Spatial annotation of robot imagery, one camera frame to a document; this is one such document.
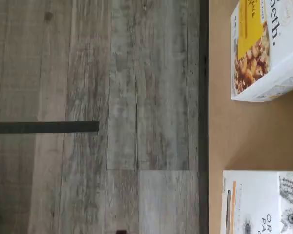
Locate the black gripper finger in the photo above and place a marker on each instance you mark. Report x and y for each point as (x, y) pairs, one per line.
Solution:
(121, 231)

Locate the black floor strip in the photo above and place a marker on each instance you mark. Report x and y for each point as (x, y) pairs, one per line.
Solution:
(39, 127)

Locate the white box with yellow strip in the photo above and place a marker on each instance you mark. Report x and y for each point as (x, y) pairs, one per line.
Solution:
(258, 207)

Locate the brown wooden shelf board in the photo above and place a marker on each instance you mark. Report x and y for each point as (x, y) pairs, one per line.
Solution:
(234, 134)

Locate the yellow white granola box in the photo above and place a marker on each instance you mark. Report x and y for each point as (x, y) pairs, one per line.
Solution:
(251, 48)

